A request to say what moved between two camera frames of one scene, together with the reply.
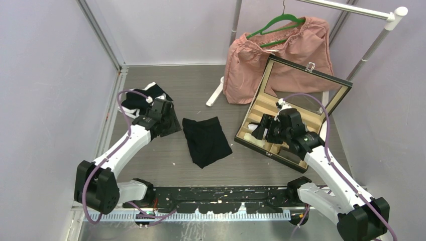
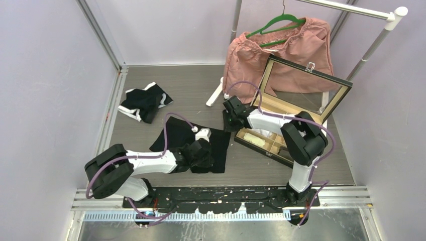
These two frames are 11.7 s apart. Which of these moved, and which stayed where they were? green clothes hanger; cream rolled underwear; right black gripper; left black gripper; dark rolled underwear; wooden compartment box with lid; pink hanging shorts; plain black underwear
Moved: left black gripper; plain black underwear; right black gripper
Stayed: pink hanging shorts; cream rolled underwear; dark rolled underwear; green clothes hanger; wooden compartment box with lid
